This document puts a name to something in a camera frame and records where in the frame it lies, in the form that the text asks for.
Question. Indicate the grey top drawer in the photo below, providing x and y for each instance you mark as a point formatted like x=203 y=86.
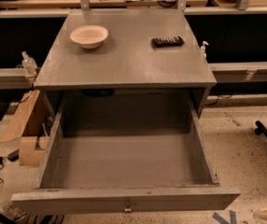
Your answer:
x=129 y=152

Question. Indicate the white pump bottle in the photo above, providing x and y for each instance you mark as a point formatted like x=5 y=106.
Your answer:
x=203 y=48

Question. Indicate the black remote control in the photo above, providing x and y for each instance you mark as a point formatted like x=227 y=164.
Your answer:
x=162 y=42

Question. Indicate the white bowl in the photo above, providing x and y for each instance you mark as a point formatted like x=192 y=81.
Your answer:
x=89 y=36

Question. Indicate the cardboard box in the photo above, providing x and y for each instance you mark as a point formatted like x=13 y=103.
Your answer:
x=30 y=127

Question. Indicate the crumpled plastic bottle on floor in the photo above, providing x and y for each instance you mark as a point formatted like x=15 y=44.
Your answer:
x=12 y=211

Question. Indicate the clear bottle left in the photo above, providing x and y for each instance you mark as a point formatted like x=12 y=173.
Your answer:
x=29 y=64

